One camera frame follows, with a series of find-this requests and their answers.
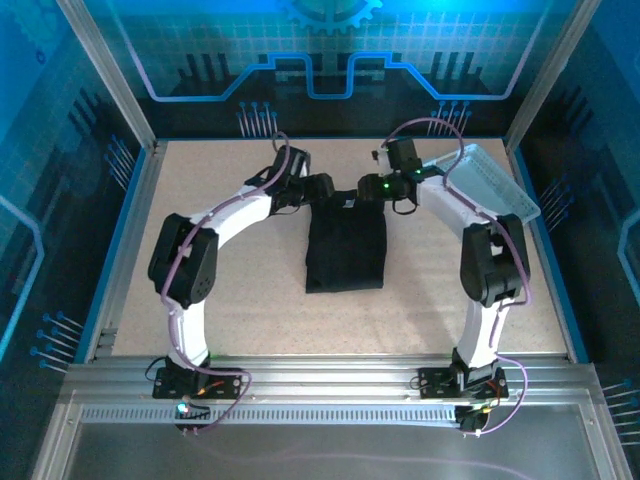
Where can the black t-shirt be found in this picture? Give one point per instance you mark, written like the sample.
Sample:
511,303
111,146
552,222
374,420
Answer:
345,240

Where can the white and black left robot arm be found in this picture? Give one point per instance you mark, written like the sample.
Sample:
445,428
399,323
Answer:
235,215

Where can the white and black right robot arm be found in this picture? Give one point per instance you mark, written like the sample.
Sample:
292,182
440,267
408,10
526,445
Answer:
445,200

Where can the grey perforated plastic basket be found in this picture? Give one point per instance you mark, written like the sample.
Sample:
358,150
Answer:
495,185

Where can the grey sheet metal panel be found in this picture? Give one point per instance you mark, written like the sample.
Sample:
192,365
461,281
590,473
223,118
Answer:
325,450

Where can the aluminium front rail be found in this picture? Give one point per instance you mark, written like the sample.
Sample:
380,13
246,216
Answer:
325,375

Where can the aluminium frame post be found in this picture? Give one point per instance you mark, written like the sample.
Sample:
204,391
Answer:
551,75
111,75

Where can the aluminium table side rail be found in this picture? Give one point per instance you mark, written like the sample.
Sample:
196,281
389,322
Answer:
126,240

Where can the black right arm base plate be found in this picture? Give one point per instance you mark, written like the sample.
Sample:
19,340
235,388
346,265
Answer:
435,382

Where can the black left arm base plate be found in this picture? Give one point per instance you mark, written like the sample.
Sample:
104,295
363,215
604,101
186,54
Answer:
170,385

